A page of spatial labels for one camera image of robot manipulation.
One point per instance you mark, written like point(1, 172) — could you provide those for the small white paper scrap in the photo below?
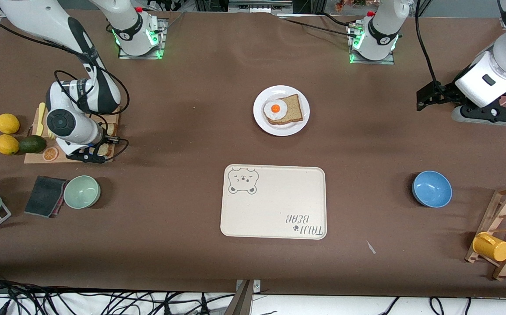
point(370, 247)

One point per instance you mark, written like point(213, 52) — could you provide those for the metal clamp bracket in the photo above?
point(244, 299)

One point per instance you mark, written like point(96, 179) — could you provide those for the blue bowl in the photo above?
point(432, 189)

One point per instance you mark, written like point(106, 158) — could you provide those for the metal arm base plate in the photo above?
point(156, 54)
point(388, 61)

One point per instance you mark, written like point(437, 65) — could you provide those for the yellow mug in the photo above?
point(491, 247)

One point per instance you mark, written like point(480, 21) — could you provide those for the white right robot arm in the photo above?
point(38, 17)

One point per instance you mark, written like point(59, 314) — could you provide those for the beige bear print tray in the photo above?
point(279, 201)

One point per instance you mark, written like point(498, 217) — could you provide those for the dark grey sponge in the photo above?
point(43, 197)

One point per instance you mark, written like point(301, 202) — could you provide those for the yellow lemon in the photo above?
point(8, 124)
point(6, 145)

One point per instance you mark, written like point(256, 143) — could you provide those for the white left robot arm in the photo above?
point(380, 30)

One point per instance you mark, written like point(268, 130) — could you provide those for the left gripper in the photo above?
point(446, 93)

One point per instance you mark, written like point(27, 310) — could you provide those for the wooden mug rack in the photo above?
point(504, 205)

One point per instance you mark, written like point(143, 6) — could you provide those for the wooden cutting board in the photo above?
point(34, 159)

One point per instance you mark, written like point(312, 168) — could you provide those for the orange fruit slice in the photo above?
point(50, 154)

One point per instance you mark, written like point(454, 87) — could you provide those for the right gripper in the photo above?
point(103, 141)

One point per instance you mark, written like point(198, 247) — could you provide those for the toy fried egg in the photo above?
point(275, 109)

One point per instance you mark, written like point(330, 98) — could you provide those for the yellow plastic knife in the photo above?
point(40, 118)

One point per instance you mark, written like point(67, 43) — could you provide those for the pale green bowl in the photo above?
point(82, 192)

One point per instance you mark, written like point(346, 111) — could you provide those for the dark green avocado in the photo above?
point(32, 145)

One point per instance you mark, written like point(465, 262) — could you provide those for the white round plate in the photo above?
point(288, 131)

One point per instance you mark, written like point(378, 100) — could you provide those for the yellow plastic fork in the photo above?
point(50, 134)

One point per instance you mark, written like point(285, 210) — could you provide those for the brown bread slice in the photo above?
point(295, 111)
point(112, 129)

